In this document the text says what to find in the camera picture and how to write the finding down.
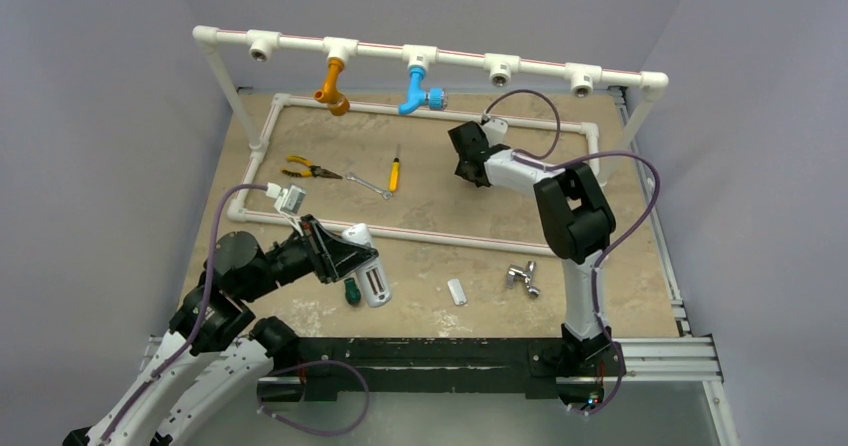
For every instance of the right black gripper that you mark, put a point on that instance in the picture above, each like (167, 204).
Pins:
(473, 153)

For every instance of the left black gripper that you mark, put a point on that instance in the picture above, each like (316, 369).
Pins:
(329, 253)

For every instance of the white remote control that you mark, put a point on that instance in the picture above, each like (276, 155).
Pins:
(371, 278)

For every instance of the white battery cover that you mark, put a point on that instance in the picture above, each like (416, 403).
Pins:
(457, 292)

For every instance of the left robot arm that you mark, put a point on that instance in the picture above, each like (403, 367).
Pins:
(215, 345)

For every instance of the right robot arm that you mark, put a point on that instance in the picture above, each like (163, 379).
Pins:
(577, 223)

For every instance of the blue plastic faucet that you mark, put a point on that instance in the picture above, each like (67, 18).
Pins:
(435, 99)

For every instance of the silver combination wrench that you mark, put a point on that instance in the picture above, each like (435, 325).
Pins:
(384, 193)

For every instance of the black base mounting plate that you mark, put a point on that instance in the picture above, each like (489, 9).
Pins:
(319, 369)

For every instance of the chrome metal faucet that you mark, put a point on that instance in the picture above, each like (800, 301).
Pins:
(523, 275)

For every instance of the orange plastic faucet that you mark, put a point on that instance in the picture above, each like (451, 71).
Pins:
(328, 94)

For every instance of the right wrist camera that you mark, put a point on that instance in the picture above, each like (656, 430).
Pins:
(494, 129)

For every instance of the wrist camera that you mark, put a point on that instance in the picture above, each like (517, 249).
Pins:
(286, 200)
(494, 129)

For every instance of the green handled screwdriver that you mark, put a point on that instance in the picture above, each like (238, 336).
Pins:
(352, 294)

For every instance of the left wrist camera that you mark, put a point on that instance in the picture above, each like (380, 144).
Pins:
(286, 200)

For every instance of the yellow handled screwdriver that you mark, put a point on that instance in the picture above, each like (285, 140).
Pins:
(395, 171)

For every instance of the yellow handled pliers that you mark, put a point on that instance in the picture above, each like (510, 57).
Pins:
(310, 170)

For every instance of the white PVC pipe frame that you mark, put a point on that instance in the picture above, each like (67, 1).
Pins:
(261, 44)

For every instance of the aluminium extrusion rail frame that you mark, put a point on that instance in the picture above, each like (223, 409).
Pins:
(214, 344)

